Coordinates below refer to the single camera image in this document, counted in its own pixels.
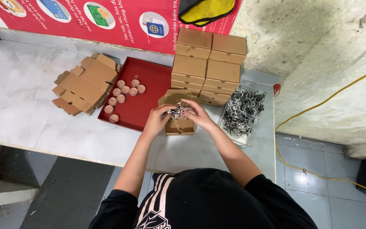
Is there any person's left hand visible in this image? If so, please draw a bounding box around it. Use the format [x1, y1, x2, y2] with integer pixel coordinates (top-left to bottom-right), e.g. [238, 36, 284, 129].
[143, 104, 178, 137]

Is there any person's right hand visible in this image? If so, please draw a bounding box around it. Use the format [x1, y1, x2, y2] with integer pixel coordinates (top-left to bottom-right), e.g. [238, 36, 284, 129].
[180, 99, 217, 133]

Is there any clump of shredded paper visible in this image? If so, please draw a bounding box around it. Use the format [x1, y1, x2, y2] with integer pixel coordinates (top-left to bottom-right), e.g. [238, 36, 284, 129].
[166, 102, 192, 133]

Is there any open brown cardboard box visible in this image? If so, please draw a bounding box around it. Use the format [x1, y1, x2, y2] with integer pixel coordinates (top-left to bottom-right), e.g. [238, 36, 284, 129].
[158, 89, 201, 136]

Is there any red tray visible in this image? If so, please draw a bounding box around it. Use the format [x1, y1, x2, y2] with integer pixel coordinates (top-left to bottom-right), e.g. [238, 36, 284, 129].
[97, 57, 174, 132]

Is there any group of small round candles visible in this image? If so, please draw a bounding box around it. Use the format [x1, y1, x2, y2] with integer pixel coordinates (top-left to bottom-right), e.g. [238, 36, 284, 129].
[104, 79, 146, 124]

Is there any stack of closed cardboard boxes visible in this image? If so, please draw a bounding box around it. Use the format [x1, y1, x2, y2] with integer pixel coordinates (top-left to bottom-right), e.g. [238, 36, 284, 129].
[170, 27, 247, 107]

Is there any heap of black white paper shreds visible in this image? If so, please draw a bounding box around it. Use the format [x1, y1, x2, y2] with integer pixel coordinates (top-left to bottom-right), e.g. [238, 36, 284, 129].
[222, 88, 267, 137]

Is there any clear plastic tray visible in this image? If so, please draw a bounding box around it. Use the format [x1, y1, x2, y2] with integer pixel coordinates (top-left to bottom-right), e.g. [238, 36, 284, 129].
[219, 80, 268, 148]

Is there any pile of flat cardboard blanks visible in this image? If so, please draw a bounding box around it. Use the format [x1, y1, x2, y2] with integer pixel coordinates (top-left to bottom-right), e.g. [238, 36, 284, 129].
[52, 53, 122, 116]

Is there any person's black striped clothing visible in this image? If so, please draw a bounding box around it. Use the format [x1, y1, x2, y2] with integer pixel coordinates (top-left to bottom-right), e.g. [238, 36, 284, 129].
[89, 168, 319, 229]

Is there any yellow black cloth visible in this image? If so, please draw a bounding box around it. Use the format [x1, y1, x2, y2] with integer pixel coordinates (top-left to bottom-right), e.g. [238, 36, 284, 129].
[177, 0, 236, 27]

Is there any red printed poster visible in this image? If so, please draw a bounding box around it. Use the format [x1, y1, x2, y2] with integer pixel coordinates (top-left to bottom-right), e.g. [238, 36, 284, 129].
[0, 0, 244, 55]

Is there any yellow cable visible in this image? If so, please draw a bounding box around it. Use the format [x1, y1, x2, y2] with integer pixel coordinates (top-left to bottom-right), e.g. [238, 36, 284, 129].
[274, 54, 366, 195]

